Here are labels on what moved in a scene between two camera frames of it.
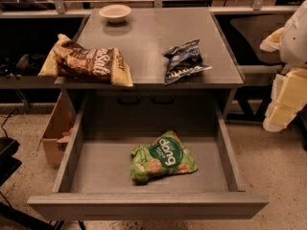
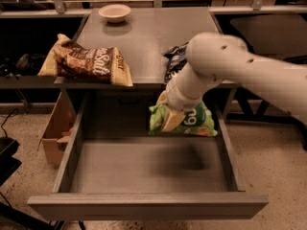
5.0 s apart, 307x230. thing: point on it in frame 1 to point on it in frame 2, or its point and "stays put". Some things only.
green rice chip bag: (166, 155) to (198, 121)
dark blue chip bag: (184, 60) stays put
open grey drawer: (96, 181) stays put
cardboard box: (57, 131) stays put
